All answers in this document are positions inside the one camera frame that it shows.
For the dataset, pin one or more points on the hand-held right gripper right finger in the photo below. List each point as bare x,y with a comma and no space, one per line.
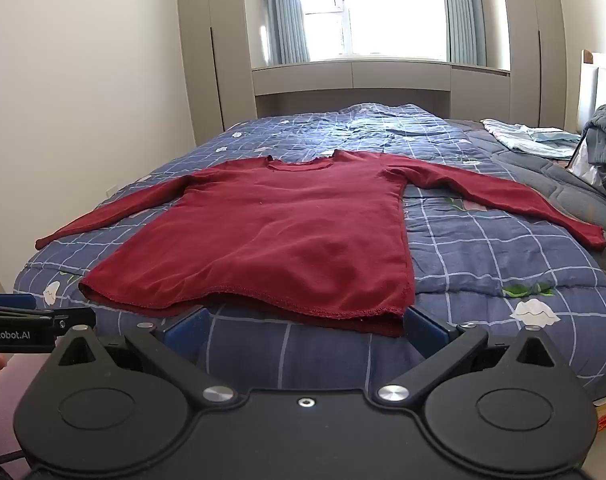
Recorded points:
425,331

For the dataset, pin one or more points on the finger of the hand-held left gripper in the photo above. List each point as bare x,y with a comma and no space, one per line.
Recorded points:
10,301

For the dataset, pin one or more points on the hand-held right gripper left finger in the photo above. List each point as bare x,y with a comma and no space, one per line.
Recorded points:
185,334

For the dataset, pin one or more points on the red long-sleeved sweater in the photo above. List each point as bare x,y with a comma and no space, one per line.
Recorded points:
283,240

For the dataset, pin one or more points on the blue checked floral quilt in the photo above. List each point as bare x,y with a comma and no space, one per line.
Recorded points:
483,240

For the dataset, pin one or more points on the grey quilted blanket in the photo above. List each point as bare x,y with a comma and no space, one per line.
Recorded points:
548,180

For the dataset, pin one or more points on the light blue patterned cloth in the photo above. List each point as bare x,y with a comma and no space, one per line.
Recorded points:
528,140

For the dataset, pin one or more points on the silver foil bag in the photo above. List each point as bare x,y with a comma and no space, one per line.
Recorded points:
585,167

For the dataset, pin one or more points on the beige window sill cabinet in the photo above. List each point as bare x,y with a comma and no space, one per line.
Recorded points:
383,77

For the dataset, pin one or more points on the beige tall wardrobe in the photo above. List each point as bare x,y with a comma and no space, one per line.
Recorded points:
213,50
530,35

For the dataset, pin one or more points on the padded bed headboard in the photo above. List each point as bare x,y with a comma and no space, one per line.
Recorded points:
600,80

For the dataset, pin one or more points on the blue-grey curtain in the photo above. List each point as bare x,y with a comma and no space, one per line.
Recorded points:
285,10
463,10

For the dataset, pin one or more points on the bright window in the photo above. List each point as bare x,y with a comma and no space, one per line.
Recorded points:
378,5

